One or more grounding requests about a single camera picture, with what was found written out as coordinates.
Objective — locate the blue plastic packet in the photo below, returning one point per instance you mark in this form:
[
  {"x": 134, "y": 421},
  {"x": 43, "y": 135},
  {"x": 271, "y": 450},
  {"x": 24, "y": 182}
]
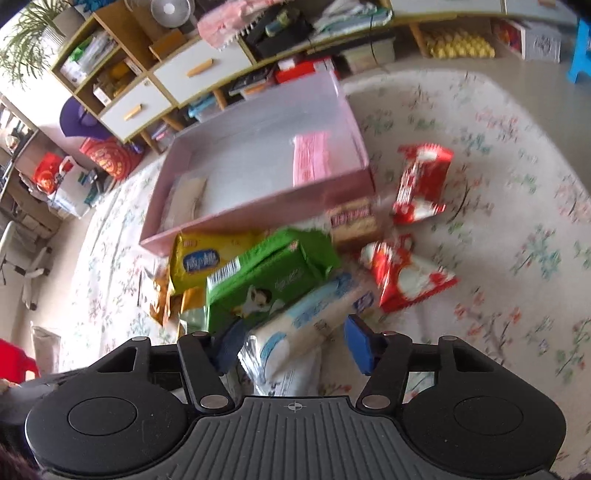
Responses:
[{"x": 205, "y": 108}]

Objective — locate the red white shopping bag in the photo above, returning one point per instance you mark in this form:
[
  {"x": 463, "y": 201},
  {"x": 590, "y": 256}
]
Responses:
[{"x": 64, "y": 184}]

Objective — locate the white desk fan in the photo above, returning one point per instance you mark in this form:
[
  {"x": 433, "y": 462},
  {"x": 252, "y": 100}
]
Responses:
[{"x": 171, "y": 11}]

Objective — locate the pink snack packet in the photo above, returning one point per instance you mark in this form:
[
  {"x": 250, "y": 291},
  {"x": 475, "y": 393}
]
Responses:
[{"x": 311, "y": 159}]

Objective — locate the yellow foam egg tray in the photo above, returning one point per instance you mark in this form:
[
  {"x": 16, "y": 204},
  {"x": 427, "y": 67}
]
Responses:
[{"x": 457, "y": 45}]

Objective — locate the blue plastic stool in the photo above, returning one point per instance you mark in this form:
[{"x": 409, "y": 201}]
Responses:
[{"x": 581, "y": 55}]

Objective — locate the white blue snack packet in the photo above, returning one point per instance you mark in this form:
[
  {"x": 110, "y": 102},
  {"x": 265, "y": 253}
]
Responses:
[{"x": 304, "y": 323}]

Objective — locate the black box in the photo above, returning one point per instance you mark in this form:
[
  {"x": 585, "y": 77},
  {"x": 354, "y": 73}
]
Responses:
[{"x": 277, "y": 37}]

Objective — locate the clear brown biscuit packet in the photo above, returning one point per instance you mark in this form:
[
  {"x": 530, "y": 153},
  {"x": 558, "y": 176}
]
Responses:
[{"x": 353, "y": 221}]

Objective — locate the red plastic stool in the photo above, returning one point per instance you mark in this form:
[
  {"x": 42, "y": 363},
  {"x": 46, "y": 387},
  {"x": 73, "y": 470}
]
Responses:
[{"x": 16, "y": 360}]

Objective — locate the red gold gift bag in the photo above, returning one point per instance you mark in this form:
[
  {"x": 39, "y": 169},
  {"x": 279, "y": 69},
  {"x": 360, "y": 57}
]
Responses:
[{"x": 111, "y": 159}]

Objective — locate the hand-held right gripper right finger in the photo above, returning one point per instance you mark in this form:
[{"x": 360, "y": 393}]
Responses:
[{"x": 360, "y": 344}]

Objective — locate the green potted plant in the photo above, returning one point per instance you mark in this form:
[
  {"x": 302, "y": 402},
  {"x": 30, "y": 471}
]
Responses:
[{"x": 27, "y": 37}]

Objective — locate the clear orange cracker packet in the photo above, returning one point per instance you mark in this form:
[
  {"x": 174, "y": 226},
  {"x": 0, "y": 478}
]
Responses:
[{"x": 187, "y": 198}]

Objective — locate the pink fringed cloth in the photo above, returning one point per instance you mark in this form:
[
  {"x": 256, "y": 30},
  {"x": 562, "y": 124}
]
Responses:
[{"x": 231, "y": 21}]

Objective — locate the white office chair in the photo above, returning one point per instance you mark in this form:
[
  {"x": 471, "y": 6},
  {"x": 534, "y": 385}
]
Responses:
[{"x": 23, "y": 272}]

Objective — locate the silver snack packet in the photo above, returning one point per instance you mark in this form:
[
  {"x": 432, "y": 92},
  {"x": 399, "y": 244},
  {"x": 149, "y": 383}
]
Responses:
[{"x": 191, "y": 318}]

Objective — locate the white printed box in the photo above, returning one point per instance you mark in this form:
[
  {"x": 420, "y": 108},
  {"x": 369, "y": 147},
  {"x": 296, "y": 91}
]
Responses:
[{"x": 535, "y": 44}]

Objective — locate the long wooden tv stand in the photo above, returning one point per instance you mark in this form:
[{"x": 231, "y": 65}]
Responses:
[{"x": 452, "y": 7}]

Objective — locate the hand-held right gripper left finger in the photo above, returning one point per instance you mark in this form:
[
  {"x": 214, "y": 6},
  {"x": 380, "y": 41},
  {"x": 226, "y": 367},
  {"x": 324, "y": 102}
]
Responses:
[{"x": 230, "y": 346}]

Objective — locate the gold snack packet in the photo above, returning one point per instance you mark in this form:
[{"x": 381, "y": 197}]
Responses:
[{"x": 161, "y": 300}]

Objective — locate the green snack packet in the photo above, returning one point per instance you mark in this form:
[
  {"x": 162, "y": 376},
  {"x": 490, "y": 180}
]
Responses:
[{"x": 272, "y": 272}]

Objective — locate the yellow biscuit packet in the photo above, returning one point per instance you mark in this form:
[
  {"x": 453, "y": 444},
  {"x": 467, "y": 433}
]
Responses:
[{"x": 198, "y": 261}]

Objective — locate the wooden cabinet white drawers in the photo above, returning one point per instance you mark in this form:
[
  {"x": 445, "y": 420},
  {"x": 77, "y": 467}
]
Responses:
[{"x": 184, "y": 69}]

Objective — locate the red white snack packet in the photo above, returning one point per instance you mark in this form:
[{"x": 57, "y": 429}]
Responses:
[
  {"x": 406, "y": 277},
  {"x": 422, "y": 180}
]

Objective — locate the cluttered wooden desk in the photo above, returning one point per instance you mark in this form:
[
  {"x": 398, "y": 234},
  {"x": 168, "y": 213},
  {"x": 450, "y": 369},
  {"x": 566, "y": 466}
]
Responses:
[{"x": 18, "y": 157}]

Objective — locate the pink cardboard box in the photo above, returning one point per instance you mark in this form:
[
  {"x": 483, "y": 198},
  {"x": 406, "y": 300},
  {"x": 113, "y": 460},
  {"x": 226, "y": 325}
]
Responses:
[{"x": 258, "y": 138}]

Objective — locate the purple hat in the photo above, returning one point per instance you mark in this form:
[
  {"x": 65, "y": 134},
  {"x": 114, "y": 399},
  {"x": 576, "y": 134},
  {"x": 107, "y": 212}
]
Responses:
[{"x": 74, "y": 120}]

